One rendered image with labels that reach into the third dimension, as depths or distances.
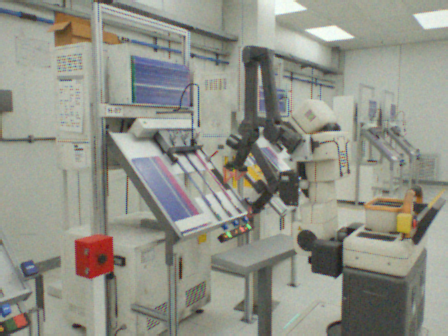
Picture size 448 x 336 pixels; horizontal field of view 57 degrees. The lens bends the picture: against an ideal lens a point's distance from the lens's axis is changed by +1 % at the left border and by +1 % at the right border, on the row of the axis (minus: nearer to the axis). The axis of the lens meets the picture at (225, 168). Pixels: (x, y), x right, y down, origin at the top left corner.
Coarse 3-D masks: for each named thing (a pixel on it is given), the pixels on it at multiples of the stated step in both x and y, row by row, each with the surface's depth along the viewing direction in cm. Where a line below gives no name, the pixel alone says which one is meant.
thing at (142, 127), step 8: (136, 120) 234; (144, 120) 237; (152, 120) 243; (160, 120) 248; (168, 120) 255; (176, 120) 261; (184, 120) 268; (136, 128) 235; (144, 128) 232; (152, 128) 237; (160, 128) 243; (168, 128) 249; (176, 128) 255; (184, 128) 262; (144, 136) 239; (152, 136) 245
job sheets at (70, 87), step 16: (64, 80) 236; (80, 80) 229; (64, 96) 237; (80, 96) 230; (64, 112) 239; (80, 112) 231; (64, 128) 241; (80, 128) 231; (80, 144) 233; (80, 160) 234
